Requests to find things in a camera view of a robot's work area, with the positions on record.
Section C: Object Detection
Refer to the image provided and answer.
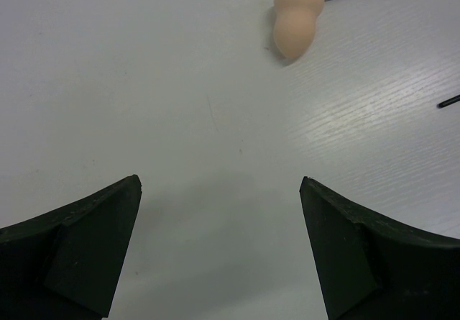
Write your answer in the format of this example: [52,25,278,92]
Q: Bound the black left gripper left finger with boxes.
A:
[1,175,142,319]

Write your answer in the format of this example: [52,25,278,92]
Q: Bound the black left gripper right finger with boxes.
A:
[300,177,459,319]

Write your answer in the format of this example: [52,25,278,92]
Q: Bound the beige gourd-shaped makeup sponge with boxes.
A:
[273,0,325,59]

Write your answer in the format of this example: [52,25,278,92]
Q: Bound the thin black eyeliner pencil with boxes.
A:
[437,95,460,109]

